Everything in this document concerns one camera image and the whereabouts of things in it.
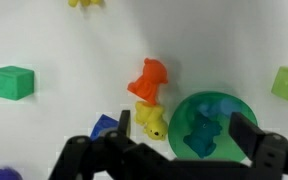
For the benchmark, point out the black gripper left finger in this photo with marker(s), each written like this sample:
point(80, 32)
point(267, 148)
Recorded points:
point(114, 152)

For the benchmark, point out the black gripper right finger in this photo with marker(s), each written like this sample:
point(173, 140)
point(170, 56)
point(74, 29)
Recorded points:
point(268, 153)

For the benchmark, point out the teal animal toy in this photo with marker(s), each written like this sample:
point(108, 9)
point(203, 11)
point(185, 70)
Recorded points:
point(201, 139)

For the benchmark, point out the blue cube near bowl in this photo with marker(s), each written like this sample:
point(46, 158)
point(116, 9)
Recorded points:
point(103, 124)

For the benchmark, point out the yellow bear toy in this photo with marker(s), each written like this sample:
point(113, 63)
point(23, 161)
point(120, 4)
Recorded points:
point(151, 118)

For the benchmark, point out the light blue toy in bowl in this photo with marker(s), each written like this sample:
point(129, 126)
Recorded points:
point(224, 106)

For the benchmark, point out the green translucent bowl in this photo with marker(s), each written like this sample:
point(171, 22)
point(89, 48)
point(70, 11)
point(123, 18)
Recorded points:
point(181, 124)

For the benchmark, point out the orange bear toy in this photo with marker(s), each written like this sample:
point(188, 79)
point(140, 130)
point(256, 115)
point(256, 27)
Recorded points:
point(146, 86)

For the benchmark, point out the purple toy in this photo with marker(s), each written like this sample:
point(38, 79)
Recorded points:
point(9, 174)

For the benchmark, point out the yellow spiky star toy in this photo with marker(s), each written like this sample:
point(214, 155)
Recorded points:
point(84, 3)

